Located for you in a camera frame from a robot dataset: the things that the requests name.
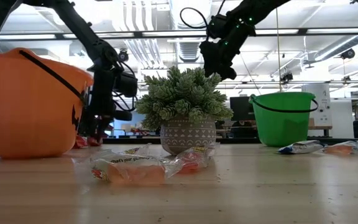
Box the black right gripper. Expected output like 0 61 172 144
199 14 257 82

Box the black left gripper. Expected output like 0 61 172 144
87 60 119 146

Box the pink candy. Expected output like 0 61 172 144
85 149 181 187

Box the red candy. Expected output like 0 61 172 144
169 142 221 175

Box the orange candy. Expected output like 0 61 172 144
323 141 358 156

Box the black monitor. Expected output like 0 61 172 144
229 96 257 123

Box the artificial succulent in patterned pot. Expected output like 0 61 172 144
134 65 234 156

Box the orange pumpkin face bucket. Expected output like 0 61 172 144
0 47 95 159

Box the green plastic bucket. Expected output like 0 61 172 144
249 91 319 147

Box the white pillar with poster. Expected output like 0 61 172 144
301 83 333 127

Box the wooden table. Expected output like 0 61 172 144
308 124 334 138

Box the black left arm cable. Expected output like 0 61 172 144
112 60 137 113

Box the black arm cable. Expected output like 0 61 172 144
180 6 213 40
112 60 137 113

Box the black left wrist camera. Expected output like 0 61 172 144
114 70 139 98

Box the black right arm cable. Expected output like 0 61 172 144
180 6 213 40

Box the white ceiling air duct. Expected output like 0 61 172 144
314 34 358 63

